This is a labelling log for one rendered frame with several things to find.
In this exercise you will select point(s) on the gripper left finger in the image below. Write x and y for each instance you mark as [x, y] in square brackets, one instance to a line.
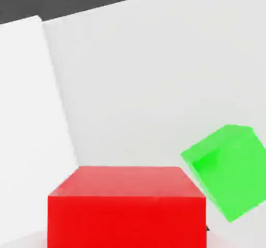
[39, 241]

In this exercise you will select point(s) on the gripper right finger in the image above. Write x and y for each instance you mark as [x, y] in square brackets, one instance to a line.
[212, 240]

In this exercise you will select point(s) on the small red cube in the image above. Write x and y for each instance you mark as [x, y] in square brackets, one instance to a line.
[126, 216]

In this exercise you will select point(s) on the small green cube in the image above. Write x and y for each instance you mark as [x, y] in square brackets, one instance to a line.
[230, 177]

